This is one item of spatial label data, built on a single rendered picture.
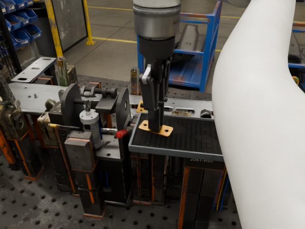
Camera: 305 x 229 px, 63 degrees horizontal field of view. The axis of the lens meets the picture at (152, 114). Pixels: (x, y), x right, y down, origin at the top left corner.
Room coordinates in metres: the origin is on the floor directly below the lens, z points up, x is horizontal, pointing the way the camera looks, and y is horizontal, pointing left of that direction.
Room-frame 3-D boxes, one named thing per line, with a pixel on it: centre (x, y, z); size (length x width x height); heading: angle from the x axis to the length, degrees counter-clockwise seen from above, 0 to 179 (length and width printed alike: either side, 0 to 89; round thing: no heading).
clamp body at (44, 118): (0.69, 0.36, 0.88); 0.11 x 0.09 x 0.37; 171
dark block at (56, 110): (0.66, 0.30, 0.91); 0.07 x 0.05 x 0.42; 171
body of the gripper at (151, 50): (0.50, -0.01, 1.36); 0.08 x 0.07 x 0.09; 156
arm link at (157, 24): (0.50, -0.01, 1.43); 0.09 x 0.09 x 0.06
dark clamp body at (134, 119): (0.63, 0.04, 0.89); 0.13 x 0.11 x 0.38; 171
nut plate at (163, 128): (0.50, -0.01, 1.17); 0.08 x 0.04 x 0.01; 66
